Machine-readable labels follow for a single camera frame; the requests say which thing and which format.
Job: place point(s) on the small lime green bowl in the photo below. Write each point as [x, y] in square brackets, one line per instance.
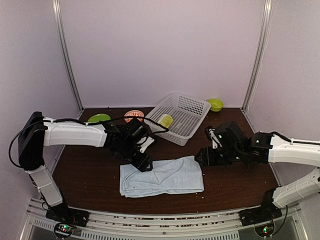
[216, 104]

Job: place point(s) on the left aluminium corner post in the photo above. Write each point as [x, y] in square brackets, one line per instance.
[65, 53]

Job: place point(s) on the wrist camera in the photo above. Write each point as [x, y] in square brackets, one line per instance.
[144, 143]
[209, 132]

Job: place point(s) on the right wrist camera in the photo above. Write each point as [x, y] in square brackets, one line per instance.
[209, 132]

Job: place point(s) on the light blue towel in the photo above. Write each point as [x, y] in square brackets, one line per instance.
[175, 176]

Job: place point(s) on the right aluminium corner post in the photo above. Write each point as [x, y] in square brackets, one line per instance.
[257, 64]

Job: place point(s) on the red white patterned bowl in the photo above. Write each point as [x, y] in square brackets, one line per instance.
[133, 113]

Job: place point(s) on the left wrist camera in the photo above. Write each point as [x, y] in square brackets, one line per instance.
[144, 143]

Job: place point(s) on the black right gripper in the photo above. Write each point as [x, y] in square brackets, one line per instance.
[207, 158]

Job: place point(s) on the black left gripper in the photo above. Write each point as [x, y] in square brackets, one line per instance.
[142, 163]

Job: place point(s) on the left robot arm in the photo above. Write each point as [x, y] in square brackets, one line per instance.
[128, 140]

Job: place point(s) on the green crocodile pattern towel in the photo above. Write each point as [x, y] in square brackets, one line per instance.
[166, 120]

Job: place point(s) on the aluminium corner post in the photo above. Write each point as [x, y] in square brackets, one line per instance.
[65, 53]
[257, 64]

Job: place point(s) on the green round plate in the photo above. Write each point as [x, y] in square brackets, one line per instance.
[99, 118]

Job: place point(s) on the white perforated plastic basket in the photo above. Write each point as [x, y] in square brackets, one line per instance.
[187, 112]

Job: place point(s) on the aluminium front rail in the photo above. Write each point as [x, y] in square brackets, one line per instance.
[219, 225]

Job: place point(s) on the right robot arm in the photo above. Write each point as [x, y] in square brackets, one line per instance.
[230, 145]

